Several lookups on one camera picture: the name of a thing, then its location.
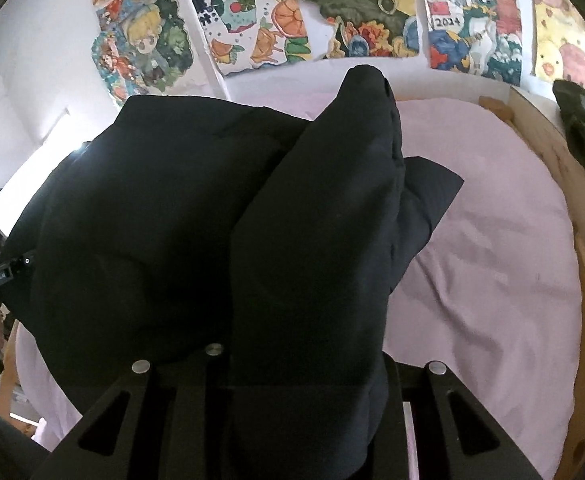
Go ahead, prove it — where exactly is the pink bed sheet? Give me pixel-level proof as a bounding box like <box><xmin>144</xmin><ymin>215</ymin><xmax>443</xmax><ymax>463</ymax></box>
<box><xmin>15</xmin><ymin>57</ymin><xmax>585</xmax><ymax>480</ymax></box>

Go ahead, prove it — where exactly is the black padded jacket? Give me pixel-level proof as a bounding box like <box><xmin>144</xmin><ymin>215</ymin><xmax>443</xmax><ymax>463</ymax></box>
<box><xmin>0</xmin><ymin>64</ymin><xmax>466</xmax><ymax>480</ymax></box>

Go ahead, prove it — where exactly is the wooden bed frame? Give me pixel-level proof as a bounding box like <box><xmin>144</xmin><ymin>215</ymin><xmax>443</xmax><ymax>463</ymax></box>
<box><xmin>479</xmin><ymin>85</ymin><xmax>585</xmax><ymax>480</ymax></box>

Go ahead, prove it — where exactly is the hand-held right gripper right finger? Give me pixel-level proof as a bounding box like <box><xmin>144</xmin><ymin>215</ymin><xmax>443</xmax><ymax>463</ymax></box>
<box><xmin>373</xmin><ymin>354</ymin><xmax>544</xmax><ymax>480</ymax></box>

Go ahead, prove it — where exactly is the cartoon figures wall poster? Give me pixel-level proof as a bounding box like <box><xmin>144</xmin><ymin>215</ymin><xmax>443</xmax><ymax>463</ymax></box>
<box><xmin>91</xmin><ymin>0</ymin><xmax>196</xmax><ymax>109</ymax></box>

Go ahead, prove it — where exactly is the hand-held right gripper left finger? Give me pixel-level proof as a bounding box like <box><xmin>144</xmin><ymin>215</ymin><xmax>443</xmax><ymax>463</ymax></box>
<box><xmin>32</xmin><ymin>344</ymin><xmax>234</xmax><ymax>480</ymax></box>

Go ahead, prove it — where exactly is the pink pigs wall poster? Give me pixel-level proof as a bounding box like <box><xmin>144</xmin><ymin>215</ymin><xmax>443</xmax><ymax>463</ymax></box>
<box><xmin>525</xmin><ymin>0</ymin><xmax>585</xmax><ymax>92</ymax></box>

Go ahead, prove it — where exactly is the dark green shape wall poster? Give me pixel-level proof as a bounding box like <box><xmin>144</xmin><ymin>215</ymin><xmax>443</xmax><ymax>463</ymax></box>
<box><xmin>271</xmin><ymin>0</ymin><xmax>421</xmax><ymax>62</ymax></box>

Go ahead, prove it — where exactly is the brown soft object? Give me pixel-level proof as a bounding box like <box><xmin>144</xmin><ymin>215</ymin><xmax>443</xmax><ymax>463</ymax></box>
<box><xmin>479</xmin><ymin>94</ymin><xmax>516</xmax><ymax>122</ymax></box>

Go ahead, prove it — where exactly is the dragon wall poster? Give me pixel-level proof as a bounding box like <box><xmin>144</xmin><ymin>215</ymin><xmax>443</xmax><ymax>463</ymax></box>
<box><xmin>415</xmin><ymin>0</ymin><xmax>524</xmax><ymax>87</ymax></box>

